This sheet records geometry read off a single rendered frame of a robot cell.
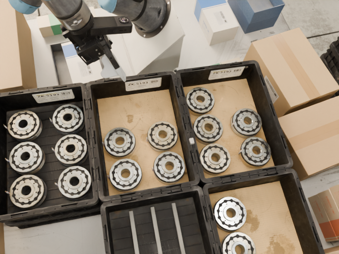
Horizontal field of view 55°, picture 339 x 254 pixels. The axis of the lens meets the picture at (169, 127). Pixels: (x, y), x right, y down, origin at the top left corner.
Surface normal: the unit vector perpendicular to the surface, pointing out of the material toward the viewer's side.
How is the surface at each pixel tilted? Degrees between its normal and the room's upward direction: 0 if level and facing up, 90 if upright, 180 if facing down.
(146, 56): 47
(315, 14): 0
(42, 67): 0
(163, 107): 0
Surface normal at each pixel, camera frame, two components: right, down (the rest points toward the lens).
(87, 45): -0.29, -0.39
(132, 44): -0.64, -0.07
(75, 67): 0.07, -0.39
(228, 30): 0.34, 0.88
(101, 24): 0.19, -0.58
